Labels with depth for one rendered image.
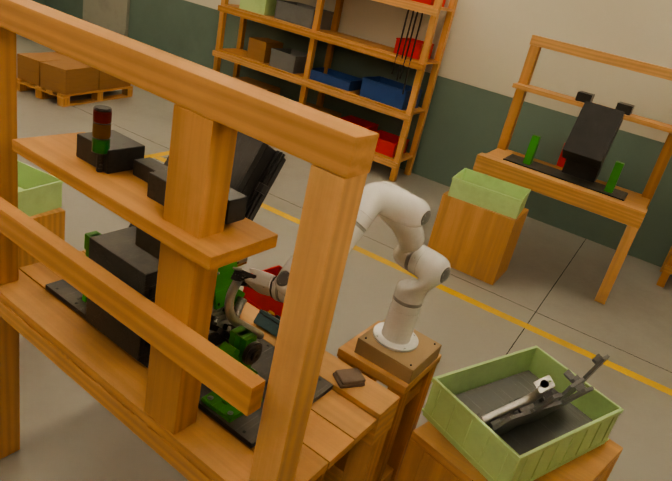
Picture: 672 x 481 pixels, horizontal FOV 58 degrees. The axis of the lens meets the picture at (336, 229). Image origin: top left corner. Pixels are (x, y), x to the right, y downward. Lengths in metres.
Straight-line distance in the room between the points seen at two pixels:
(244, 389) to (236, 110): 0.67
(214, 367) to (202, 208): 0.40
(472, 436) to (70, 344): 1.41
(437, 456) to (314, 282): 1.09
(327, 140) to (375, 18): 6.72
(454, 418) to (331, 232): 1.15
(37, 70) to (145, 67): 6.71
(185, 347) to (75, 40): 0.89
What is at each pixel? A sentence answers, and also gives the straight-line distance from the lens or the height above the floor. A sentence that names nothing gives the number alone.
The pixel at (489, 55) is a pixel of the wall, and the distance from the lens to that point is 7.35.
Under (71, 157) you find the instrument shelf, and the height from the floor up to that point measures 1.54.
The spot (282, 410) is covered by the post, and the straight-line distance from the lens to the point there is 1.56.
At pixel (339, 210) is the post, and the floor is 1.78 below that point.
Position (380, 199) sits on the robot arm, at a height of 1.62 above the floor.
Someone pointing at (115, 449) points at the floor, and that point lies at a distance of 3.16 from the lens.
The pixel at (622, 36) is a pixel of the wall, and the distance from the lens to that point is 7.06.
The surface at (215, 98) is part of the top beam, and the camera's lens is 1.44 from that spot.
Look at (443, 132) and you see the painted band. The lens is 7.58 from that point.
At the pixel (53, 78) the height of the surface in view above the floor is 0.30.
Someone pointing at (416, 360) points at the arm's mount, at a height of 0.92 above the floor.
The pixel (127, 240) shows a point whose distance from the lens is 2.18.
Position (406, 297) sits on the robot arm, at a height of 1.14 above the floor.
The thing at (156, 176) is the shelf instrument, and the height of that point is 1.61.
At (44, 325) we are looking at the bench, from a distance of 2.39.
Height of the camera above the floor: 2.24
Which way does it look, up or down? 24 degrees down
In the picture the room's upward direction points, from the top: 13 degrees clockwise
